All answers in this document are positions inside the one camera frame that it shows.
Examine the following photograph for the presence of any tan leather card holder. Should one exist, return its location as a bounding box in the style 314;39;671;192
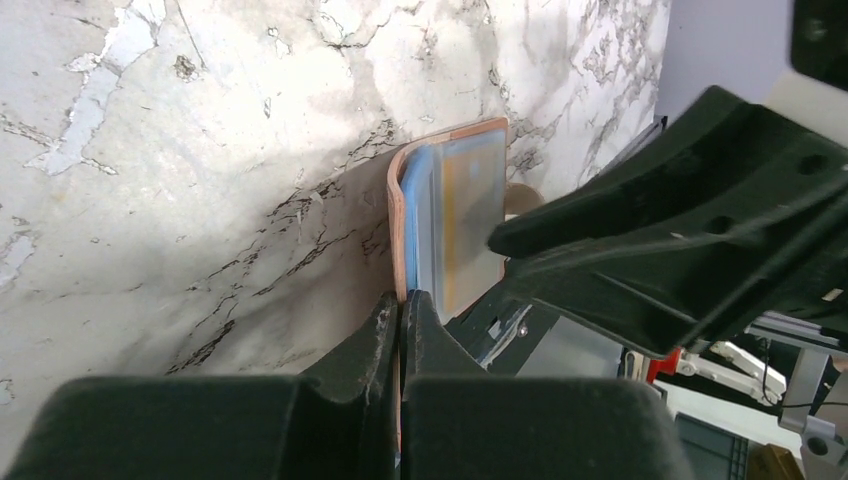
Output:
386;117;545;322

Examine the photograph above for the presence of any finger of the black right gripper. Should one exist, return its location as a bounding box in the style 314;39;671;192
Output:
500;192;847;357
488;86;847;258

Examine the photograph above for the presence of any gold credit card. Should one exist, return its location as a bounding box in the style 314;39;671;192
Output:
441;142;505;317

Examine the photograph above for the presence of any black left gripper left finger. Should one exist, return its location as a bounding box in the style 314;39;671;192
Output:
7;293;399;479

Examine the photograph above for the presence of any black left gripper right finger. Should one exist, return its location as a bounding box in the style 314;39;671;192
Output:
400;290;693;479

